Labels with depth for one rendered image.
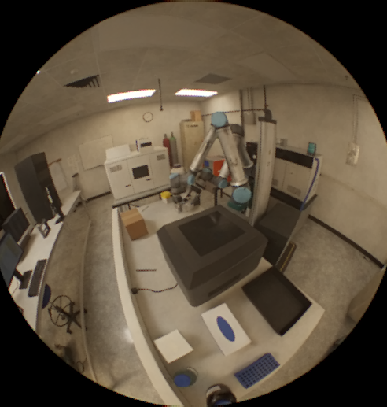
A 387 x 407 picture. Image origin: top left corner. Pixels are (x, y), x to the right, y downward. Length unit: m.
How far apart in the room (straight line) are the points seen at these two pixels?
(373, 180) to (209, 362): 3.15
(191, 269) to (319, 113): 3.14
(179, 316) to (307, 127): 3.30
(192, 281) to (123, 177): 1.62
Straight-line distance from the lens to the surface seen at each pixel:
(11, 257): 1.77
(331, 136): 3.09
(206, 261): 0.57
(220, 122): 1.03
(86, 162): 5.03
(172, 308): 0.81
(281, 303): 0.89
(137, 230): 1.17
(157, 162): 1.95
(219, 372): 0.78
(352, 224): 3.35
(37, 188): 2.56
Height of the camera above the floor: 1.66
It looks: 30 degrees down
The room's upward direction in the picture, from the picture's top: 5 degrees counter-clockwise
